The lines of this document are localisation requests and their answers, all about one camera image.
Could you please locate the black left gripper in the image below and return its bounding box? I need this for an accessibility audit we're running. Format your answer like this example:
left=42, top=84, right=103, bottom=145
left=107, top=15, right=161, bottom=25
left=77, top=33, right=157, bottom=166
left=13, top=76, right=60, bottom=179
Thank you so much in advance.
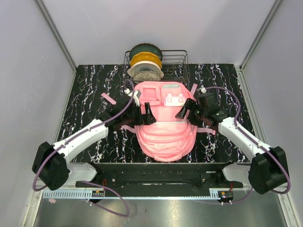
left=122, top=103, right=156, bottom=126

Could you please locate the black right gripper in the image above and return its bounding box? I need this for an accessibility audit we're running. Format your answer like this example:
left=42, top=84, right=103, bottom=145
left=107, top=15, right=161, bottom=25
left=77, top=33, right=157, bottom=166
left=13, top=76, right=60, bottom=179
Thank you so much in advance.
left=175, top=98, right=207, bottom=128

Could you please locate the pink student backpack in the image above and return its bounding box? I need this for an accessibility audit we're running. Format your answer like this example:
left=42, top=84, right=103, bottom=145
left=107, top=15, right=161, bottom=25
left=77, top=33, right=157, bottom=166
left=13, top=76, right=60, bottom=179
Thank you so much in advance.
left=114, top=81, right=216, bottom=162

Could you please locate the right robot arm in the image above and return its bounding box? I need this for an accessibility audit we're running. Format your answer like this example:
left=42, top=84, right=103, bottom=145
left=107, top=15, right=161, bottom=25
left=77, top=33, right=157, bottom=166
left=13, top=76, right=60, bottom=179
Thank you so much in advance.
left=175, top=92, right=291, bottom=194

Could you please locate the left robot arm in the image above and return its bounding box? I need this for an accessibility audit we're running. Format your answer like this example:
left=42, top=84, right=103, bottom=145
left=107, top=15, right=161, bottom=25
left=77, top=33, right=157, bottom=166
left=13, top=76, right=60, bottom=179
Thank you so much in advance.
left=32, top=98, right=156, bottom=191

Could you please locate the grey patterned plate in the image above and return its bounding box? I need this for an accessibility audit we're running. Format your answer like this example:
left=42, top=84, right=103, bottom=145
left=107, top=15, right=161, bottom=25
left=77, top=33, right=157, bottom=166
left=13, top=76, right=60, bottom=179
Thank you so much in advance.
left=133, top=71, right=161, bottom=81

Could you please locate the yellow plate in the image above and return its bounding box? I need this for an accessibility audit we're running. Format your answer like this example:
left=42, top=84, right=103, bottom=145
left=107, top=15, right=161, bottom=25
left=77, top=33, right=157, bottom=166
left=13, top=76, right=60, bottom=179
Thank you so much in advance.
left=130, top=52, right=162, bottom=68

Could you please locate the dark green plate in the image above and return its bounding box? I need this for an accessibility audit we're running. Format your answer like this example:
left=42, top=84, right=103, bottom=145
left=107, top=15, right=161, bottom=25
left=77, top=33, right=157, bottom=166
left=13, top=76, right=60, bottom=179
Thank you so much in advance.
left=129, top=43, right=163, bottom=61

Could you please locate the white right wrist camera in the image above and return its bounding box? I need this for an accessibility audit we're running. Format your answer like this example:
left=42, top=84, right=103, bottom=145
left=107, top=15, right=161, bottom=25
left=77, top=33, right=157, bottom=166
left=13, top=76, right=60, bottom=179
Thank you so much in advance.
left=199, top=87, right=207, bottom=94

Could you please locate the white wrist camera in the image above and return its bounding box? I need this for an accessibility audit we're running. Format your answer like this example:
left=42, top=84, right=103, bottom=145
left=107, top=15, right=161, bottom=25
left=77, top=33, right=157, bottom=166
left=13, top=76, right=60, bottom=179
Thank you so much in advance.
left=124, top=88, right=141, bottom=106
left=199, top=87, right=207, bottom=94

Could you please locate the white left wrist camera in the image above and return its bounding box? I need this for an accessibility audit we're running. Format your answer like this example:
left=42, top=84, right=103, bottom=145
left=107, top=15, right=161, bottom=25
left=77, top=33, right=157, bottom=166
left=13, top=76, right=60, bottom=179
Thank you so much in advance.
left=124, top=88, right=141, bottom=106

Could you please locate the black wire dish rack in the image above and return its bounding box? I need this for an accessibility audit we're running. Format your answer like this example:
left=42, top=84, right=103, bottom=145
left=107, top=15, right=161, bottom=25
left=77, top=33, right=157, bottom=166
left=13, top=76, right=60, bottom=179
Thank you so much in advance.
left=123, top=50, right=189, bottom=82

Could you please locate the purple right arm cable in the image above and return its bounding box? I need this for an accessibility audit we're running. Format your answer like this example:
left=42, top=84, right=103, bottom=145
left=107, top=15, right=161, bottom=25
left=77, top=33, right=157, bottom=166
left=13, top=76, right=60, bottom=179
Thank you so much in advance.
left=201, top=86, right=291, bottom=205

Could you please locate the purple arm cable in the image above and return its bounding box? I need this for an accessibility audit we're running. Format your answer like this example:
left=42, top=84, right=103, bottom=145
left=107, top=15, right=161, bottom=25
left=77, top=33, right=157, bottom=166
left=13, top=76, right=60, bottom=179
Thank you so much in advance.
left=201, top=86, right=291, bottom=205
left=32, top=79, right=136, bottom=217

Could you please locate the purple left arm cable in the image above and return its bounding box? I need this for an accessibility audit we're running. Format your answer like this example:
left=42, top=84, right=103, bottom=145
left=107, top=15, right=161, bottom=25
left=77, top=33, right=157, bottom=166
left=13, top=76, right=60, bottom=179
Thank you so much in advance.
left=32, top=79, right=136, bottom=217

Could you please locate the aluminium front rail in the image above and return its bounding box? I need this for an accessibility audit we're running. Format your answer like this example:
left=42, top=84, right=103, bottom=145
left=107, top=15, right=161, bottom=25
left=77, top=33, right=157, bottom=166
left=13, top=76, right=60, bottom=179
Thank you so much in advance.
left=35, top=182, right=251, bottom=200

